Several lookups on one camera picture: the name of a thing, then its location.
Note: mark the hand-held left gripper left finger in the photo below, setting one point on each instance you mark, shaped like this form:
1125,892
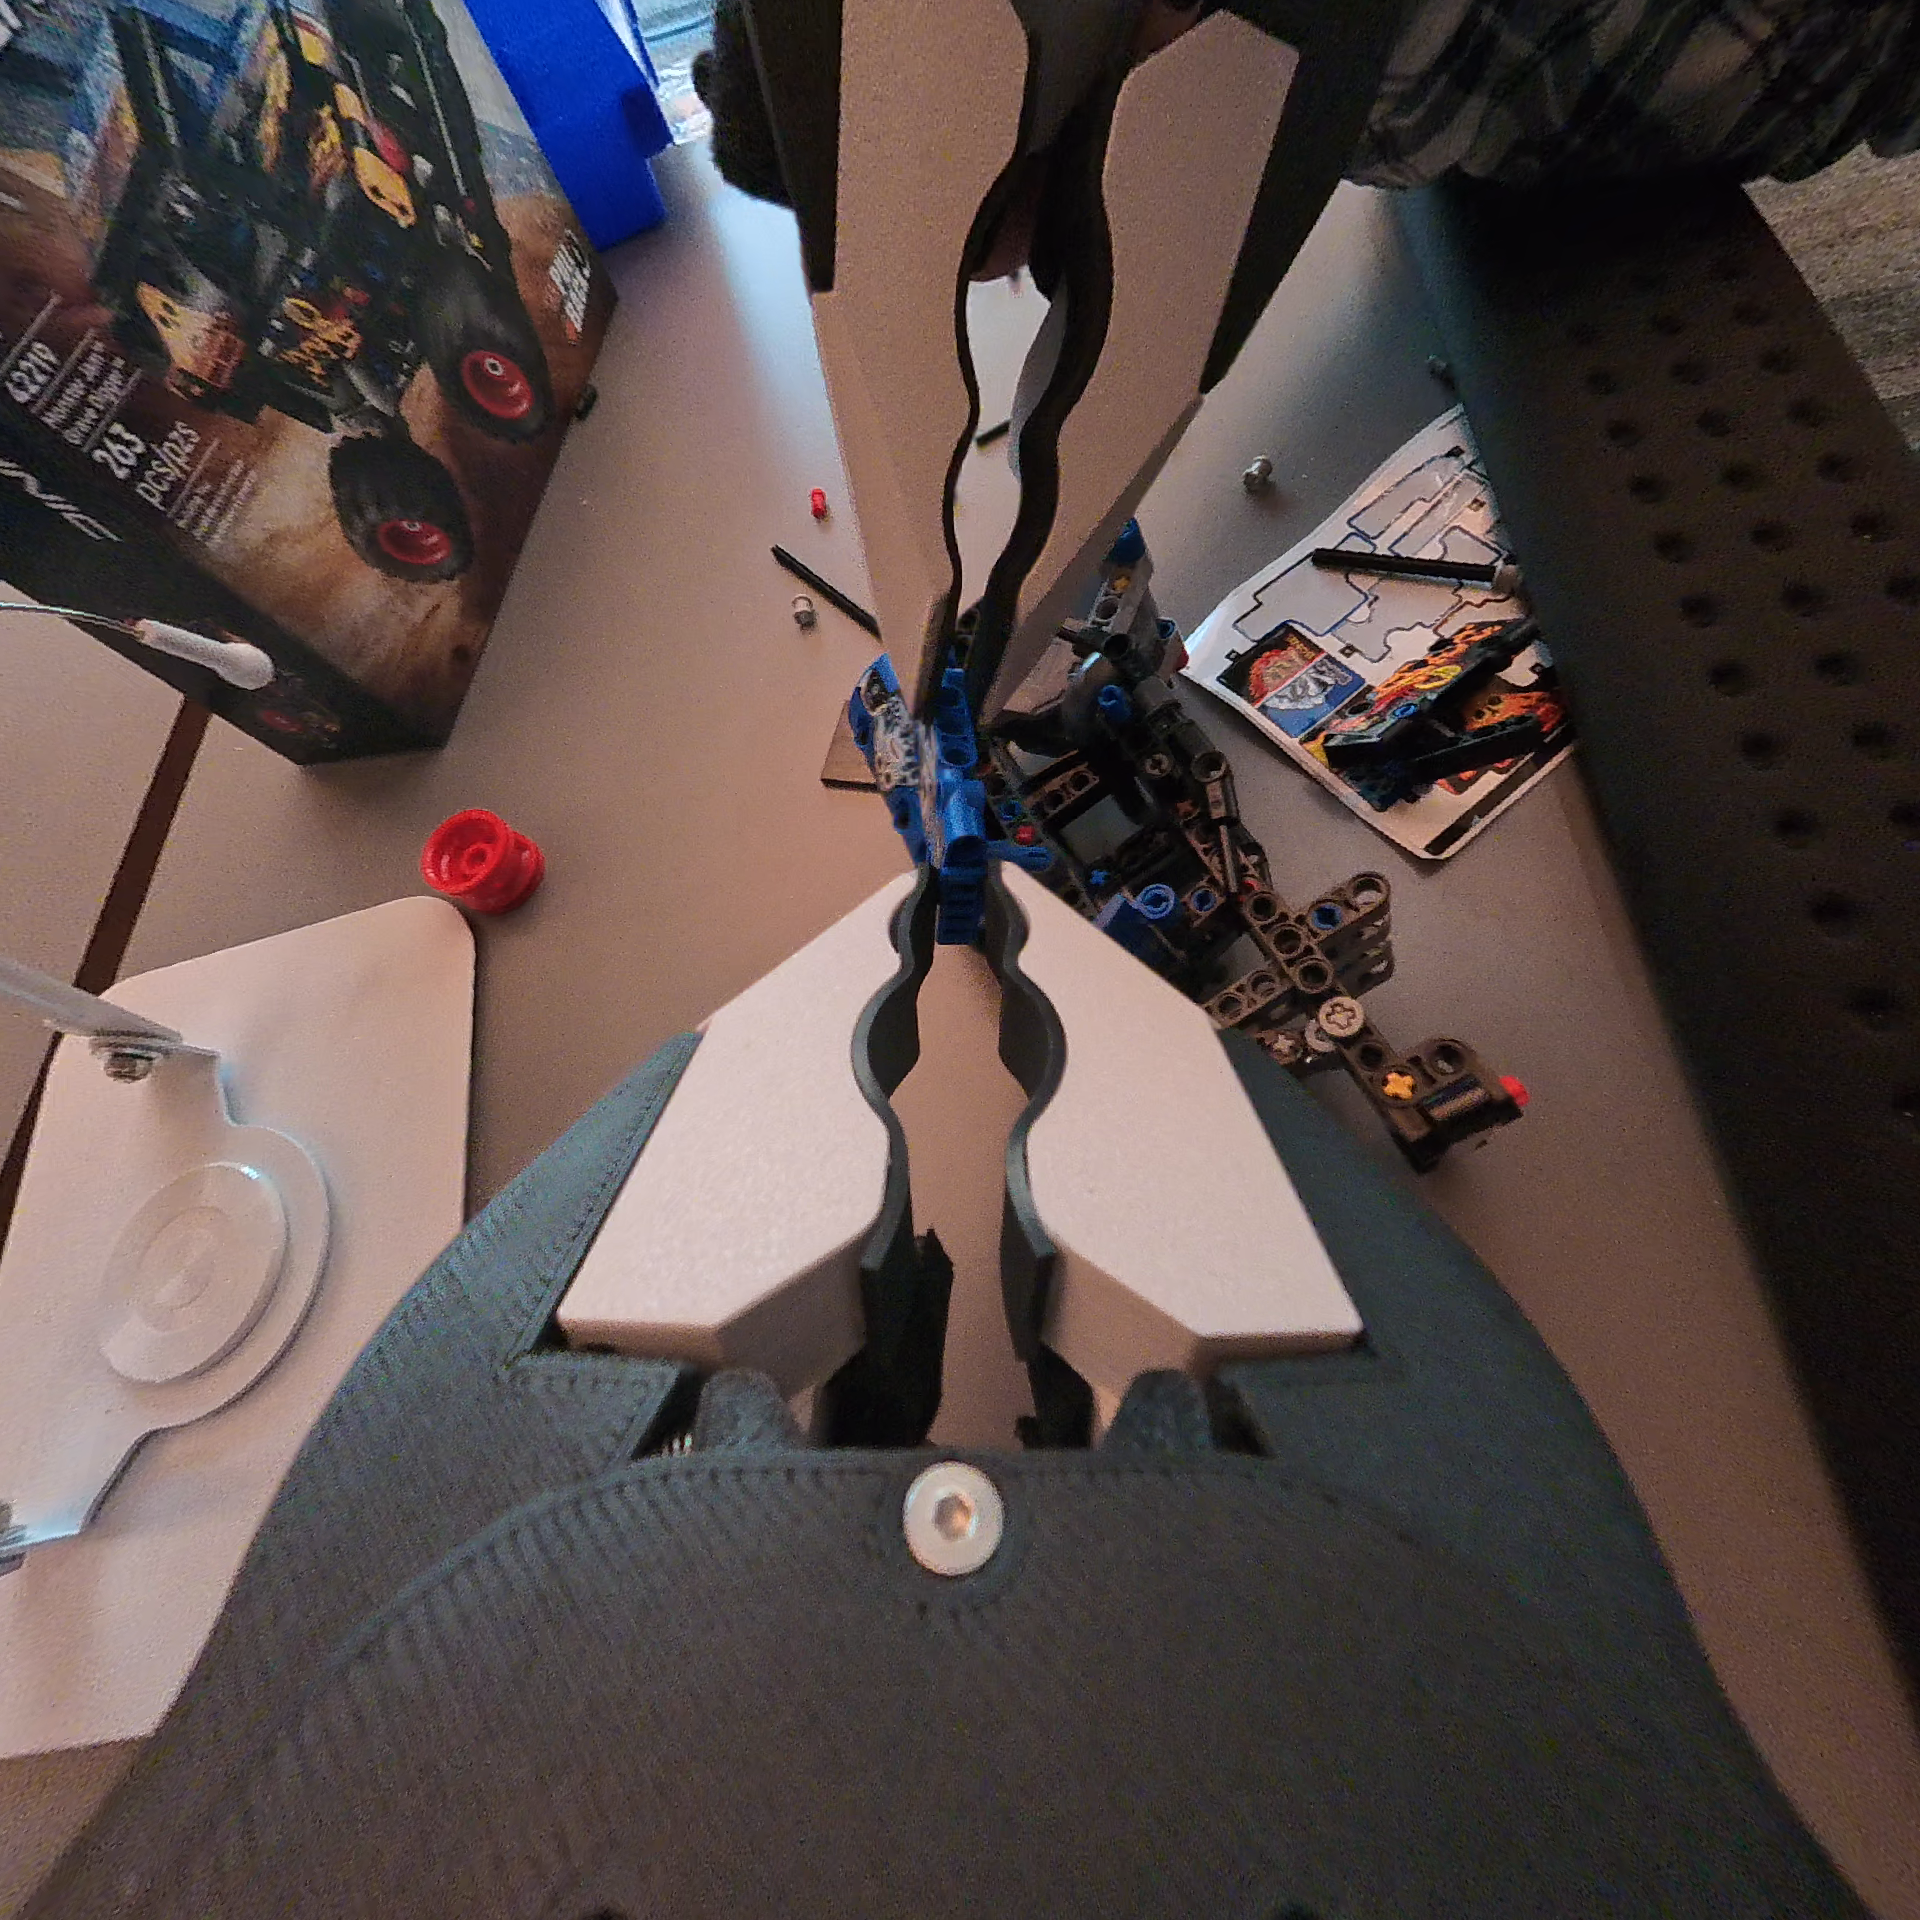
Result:
721,1202

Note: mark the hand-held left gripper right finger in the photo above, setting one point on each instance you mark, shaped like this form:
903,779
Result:
1185,1202

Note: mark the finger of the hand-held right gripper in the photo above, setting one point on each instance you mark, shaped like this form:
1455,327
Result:
902,226
1185,226

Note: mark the black blue brick truck model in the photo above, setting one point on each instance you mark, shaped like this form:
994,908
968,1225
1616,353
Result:
1201,839

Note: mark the long black axle grey end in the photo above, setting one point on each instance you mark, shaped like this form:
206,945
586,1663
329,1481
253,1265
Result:
1410,567

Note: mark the blue brick assembly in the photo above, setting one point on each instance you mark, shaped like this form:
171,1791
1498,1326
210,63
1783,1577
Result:
931,781

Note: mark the black skull sticker panel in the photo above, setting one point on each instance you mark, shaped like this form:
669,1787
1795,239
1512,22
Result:
1441,706

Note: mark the person's right forearm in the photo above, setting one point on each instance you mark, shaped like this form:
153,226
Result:
1622,76

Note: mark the person's right hand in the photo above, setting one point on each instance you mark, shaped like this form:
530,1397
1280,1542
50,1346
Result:
1019,226

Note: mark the blue storage bin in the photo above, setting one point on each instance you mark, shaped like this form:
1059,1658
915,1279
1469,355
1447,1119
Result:
586,106

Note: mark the sticker sheet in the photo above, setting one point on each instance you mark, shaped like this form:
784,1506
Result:
1410,511

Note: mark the white book stand base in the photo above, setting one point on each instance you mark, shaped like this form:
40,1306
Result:
375,1051

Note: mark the red wheel hub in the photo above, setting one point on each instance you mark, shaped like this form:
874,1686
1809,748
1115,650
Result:
480,860

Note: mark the black square plate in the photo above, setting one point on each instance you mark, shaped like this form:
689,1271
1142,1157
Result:
856,774

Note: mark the monster truck set box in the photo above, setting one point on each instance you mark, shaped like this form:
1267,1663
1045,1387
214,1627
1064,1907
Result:
299,377

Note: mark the black dotted mat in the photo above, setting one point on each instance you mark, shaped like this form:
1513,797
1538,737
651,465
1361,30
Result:
1725,599

